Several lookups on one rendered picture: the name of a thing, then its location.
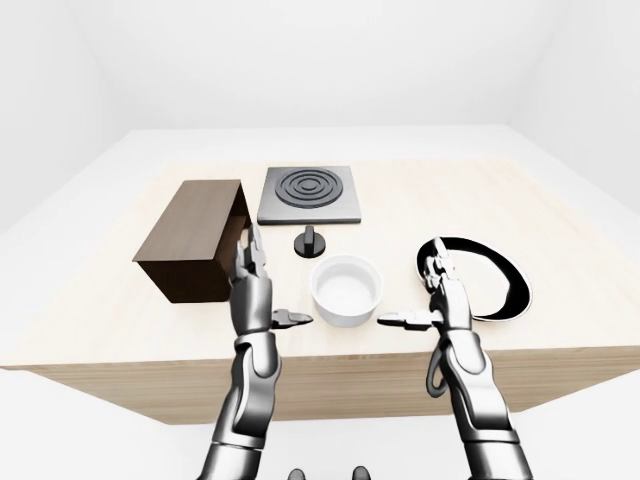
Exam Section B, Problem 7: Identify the round black stove knob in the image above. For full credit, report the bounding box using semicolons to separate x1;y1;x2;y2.
293;224;329;259

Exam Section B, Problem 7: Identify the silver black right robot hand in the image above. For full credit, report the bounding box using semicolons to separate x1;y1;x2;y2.
376;236;474;333

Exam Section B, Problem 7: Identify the dark brown wooden cabinet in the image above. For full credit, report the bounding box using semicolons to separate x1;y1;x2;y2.
132;179;253;305

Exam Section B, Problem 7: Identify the flat dark stove plate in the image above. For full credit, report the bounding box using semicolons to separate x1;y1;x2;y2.
256;165;363;226

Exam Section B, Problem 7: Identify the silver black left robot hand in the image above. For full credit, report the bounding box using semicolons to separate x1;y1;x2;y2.
228;223;315;338

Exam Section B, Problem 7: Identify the white plate with black rim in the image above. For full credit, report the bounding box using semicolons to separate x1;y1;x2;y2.
415;235;533;322

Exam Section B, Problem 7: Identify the white round bowl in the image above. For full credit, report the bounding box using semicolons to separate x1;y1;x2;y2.
309;254;386;328

